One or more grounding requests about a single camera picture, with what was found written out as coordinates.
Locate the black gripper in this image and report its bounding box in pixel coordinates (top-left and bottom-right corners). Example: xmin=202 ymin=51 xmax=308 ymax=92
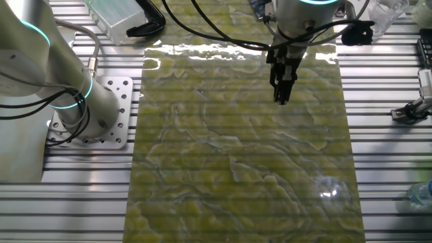
xmin=265 ymin=43 xmax=304 ymax=105

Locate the metal camera mount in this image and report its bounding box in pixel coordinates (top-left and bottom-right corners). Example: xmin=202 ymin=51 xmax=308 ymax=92
xmin=390 ymin=97 xmax=432 ymax=124

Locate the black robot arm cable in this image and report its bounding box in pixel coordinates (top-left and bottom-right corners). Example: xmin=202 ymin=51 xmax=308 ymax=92
xmin=0 ymin=0 xmax=376 ymax=146

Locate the translucent plastic box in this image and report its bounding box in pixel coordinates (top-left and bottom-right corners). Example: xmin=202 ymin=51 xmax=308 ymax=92
xmin=84 ymin=0 xmax=148 ymax=47

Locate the black C-clamp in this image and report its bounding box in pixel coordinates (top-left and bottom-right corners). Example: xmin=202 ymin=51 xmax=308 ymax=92
xmin=126 ymin=0 xmax=167 ymax=38

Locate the green marble pattern mat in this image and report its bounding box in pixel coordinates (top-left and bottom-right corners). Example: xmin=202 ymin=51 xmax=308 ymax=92
xmin=123 ymin=0 xmax=366 ymax=243

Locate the clear water bottle blue cap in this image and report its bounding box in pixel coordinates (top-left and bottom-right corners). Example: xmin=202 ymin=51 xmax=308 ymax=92
xmin=406 ymin=180 xmax=432 ymax=210

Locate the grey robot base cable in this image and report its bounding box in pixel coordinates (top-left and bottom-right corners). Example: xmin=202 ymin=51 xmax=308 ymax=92
xmin=53 ymin=18 xmax=102 ymax=79

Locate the black keyboard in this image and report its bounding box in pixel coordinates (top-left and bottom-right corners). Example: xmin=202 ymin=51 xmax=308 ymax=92
xmin=416 ymin=28 xmax=432 ymax=70

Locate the black cable clip knob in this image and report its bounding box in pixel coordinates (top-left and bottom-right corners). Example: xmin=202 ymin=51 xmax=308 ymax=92
xmin=340 ymin=20 xmax=376 ymax=47

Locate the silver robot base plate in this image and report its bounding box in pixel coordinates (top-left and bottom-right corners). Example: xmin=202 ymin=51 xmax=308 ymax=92
xmin=45 ymin=76 xmax=134 ymax=151

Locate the clear plastic cup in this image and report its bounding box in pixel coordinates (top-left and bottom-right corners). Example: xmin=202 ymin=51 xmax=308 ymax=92
xmin=367 ymin=0 xmax=410 ymax=42

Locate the pale green container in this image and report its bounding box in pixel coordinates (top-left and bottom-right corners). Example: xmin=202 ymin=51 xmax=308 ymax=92
xmin=410 ymin=0 xmax=432 ymax=30

